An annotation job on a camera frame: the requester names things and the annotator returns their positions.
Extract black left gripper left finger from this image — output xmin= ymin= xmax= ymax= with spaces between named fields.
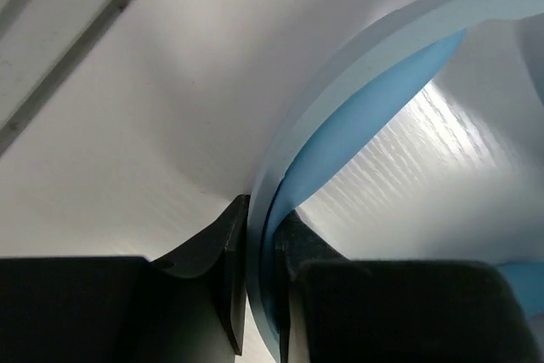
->
xmin=1 ymin=196 xmax=249 ymax=362

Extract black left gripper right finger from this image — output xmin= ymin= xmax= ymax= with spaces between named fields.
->
xmin=275 ymin=213 xmax=536 ymax=362

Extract light blue headphones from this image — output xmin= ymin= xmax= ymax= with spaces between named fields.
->
xmin=246 ymin=0 xmax=543 ymax=357

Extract metal rail strip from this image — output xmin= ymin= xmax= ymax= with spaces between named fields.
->
xmin=1 ymin=0 xmax=132 ymax=150

